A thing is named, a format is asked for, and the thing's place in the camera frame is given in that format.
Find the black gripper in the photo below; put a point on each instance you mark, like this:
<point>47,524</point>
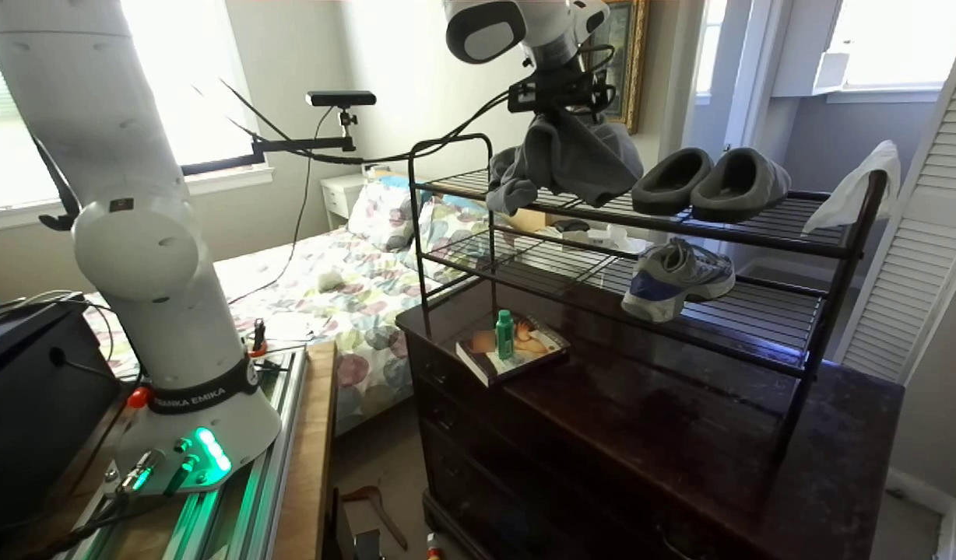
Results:
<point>575,85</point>

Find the book with colourful cover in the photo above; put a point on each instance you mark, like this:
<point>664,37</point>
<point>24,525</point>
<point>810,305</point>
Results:
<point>530,347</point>

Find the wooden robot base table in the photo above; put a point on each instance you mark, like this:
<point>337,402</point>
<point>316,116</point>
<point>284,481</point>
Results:
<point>270,512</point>

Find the dark wooden dresser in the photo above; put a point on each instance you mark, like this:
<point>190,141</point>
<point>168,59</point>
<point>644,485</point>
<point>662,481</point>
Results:
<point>603,455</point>

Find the small green blue bottle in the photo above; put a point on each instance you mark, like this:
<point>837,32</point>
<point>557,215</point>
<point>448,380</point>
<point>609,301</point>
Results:
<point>506,335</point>

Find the black metal shoe rack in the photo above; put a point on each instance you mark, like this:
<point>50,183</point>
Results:
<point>718,254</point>

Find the grey cloth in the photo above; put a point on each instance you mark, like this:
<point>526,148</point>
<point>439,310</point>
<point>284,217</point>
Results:
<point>569,153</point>

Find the black box left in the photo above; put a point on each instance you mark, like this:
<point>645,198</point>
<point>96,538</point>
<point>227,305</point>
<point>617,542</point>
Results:
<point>53,389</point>

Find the floral pillow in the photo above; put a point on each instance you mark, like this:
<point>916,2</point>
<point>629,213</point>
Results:
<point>383,213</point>

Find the grey slipper far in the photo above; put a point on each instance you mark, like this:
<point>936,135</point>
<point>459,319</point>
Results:
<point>672,180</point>

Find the floral bed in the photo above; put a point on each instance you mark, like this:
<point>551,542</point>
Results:
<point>337,291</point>

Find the gold framed picture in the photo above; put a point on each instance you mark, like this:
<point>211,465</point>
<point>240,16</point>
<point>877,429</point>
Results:
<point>624,32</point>

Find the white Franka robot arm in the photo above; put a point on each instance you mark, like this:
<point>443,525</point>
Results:
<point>82,91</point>

